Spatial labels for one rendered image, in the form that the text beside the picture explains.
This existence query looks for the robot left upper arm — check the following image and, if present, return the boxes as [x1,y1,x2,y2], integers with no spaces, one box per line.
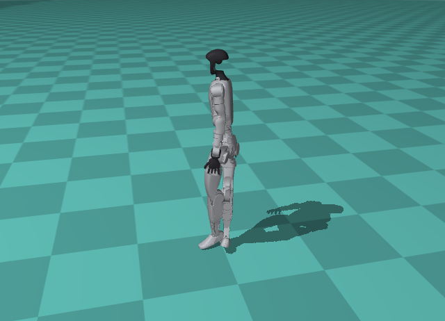
[211,83,226,126]

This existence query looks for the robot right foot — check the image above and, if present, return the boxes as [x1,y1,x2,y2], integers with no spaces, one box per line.
[220,236,230,248]

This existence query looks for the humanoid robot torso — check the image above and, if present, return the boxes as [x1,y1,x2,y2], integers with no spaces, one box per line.
[209,77,237,155]

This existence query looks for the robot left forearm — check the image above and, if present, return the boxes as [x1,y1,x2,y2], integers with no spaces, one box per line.
[212,118,225,156]

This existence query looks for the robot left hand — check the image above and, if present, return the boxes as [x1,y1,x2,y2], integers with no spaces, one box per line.
[204,149,221,175]

